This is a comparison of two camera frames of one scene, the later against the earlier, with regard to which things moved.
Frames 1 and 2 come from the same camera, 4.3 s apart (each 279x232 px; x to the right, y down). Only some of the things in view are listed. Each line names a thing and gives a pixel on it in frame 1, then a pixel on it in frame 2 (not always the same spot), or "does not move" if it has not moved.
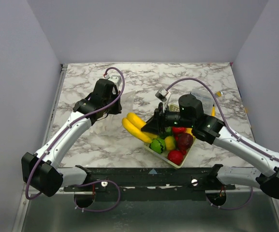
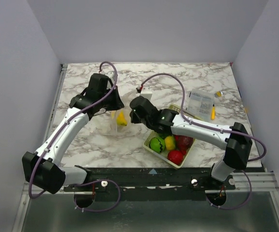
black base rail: (161, 184) does not move
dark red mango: (184, 140) does not move
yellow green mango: (169, 143) does not move
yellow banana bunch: (133, 124) -> (121, 119)
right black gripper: (159, 118) -> (134, 113)
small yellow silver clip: (219, 94) does not move
